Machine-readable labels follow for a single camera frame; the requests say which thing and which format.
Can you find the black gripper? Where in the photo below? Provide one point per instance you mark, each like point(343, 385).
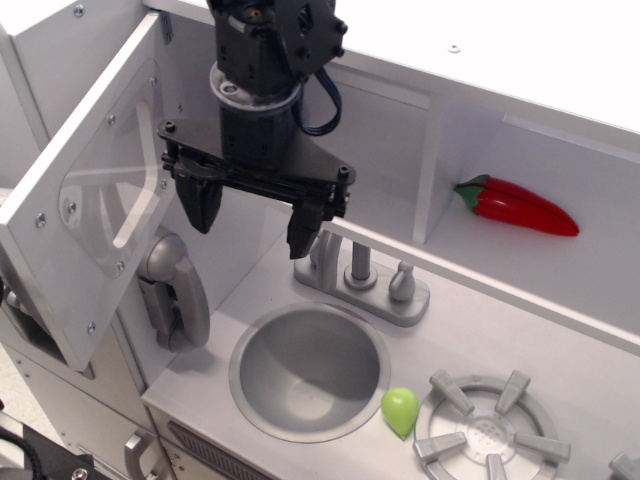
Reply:
point(272, 159)

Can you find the grey toy faucet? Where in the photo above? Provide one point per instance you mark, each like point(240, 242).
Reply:
point(394, 295)

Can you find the round metal sink bowl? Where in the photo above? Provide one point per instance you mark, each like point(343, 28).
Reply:
point(309, 372)

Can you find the grey toy telephone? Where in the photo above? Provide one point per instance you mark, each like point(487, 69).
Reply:
point(174, 294)

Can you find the white microwave door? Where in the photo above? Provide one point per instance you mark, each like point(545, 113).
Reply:
point(76, 227)

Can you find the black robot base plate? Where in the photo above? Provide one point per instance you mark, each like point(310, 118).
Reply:
point(27, 454)

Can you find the grey oven door handle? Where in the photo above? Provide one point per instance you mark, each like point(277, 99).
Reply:
point(134, 449)

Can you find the green toy pear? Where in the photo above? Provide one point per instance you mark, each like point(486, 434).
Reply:
point(400, 408)

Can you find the white toy kitchen cabinet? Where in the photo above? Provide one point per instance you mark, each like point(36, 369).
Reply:
point(543, 94)

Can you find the grey toy stove burner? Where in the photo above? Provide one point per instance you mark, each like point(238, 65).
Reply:
point(482, 427)

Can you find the red toy chili pepper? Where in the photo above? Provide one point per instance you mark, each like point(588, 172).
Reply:
point(506, 202)

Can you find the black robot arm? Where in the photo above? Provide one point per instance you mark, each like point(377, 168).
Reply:
point(275, 97)

